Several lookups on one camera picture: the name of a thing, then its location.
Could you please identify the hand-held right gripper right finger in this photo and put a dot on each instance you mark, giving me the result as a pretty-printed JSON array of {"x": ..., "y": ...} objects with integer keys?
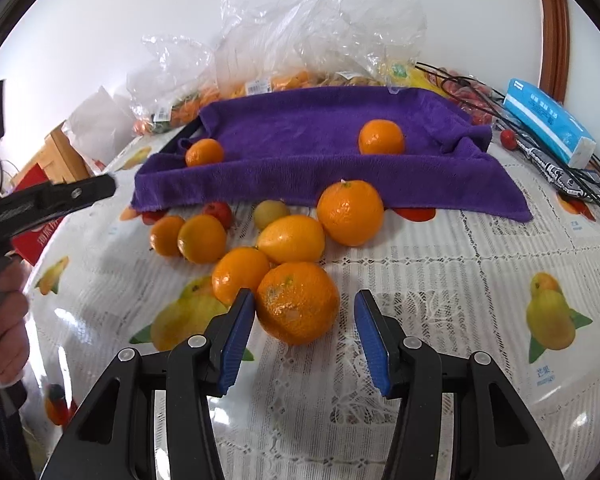
[{"x": 372, "y": 340}]

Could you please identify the purple towel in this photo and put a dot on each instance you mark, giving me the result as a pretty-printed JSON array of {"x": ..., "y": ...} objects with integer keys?
[{"x": 290, "y": 130}]

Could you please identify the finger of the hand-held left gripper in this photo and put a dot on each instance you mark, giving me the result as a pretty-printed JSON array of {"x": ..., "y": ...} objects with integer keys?
[{"x": 55, "y": 195}]

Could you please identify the clear bag of physalis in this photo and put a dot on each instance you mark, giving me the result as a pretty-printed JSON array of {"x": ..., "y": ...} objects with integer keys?
[{"x": 347, "y": 79}]

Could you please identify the small yellow fruit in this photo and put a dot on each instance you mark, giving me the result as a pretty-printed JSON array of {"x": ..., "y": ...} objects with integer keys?
[{"x": 270, "y": 212}]

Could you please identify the oval orange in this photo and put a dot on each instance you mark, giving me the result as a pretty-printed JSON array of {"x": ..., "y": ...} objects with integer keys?
[{"x": 292, "y": 237}]

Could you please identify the red box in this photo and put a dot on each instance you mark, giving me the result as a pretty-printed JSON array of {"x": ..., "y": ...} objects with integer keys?
[{"x": 30, "y": 247}]

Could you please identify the brown wooden door frame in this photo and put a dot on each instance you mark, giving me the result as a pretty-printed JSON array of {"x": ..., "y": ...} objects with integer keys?
[{"x": 552, "y": 25}]

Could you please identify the blue tissue pack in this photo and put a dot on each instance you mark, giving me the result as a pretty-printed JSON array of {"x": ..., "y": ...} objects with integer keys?
[{"x": 545, "y": 120}]

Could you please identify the small red fruit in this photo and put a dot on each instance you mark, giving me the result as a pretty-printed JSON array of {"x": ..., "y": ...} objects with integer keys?
[{"x": 220, "y": 211}]

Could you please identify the clear bag of oranges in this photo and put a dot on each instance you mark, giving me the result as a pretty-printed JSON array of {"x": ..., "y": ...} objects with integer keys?
[{"x": 175, "y": 85}]

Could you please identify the person's left hand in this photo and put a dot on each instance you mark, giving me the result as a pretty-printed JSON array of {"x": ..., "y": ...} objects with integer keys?
[{"x": 10, "y": 320}]

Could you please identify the clear bag of kumquats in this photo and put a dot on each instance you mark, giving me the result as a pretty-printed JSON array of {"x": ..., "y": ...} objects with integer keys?
[{"x": 265, "y": 40}]

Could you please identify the large blemished orange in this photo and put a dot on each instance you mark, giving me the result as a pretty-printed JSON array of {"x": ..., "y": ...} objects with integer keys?
[{"x": 300, "y": 305}]

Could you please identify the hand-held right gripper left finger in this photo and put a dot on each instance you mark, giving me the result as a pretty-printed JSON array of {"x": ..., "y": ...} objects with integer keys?
[{"x": 237, "y": 340}]

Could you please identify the white plastic bag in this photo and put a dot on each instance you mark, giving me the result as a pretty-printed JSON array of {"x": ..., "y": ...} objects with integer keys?
[{"x": 100, "y": 120}]

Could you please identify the clear bag of yellow fruit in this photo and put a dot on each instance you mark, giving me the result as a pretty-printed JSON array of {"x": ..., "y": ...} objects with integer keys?
[{"x": 402, "y": 72}]

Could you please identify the clear bag of tomatoes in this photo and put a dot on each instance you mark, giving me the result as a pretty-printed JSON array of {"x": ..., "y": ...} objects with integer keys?
[{"x": 467, "y": 97}]

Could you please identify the red cherry tomato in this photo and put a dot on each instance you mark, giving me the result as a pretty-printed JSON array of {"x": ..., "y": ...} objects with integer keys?
[{"x": 508, "y": 138}]

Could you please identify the small orange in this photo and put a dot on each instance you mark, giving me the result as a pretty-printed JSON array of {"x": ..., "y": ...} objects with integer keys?
[
  {"x": 380, "y": 137},
  {"x": 202, "y": 237},
  {"x": 165, "y": 235},
  {"x": 235, "y": 272},
  {"x": 205, "y": 152}
]

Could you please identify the black white patterned object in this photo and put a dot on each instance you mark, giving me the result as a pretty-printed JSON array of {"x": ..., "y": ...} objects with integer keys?
[{"x": 547, "y": 162}]

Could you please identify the black tray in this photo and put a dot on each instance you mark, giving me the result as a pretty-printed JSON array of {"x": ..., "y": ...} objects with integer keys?
[{"x": 180, "y": 139}]

